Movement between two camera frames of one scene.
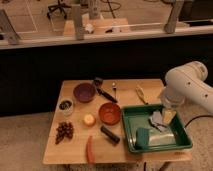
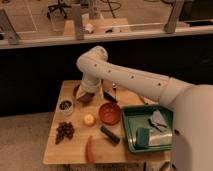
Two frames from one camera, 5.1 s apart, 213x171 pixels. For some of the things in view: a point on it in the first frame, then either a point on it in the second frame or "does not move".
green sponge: x=142 y=138 does not move
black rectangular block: x=115 y=139 does not move
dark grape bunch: x=64 y=130 does not move
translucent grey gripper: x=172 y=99 to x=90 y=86
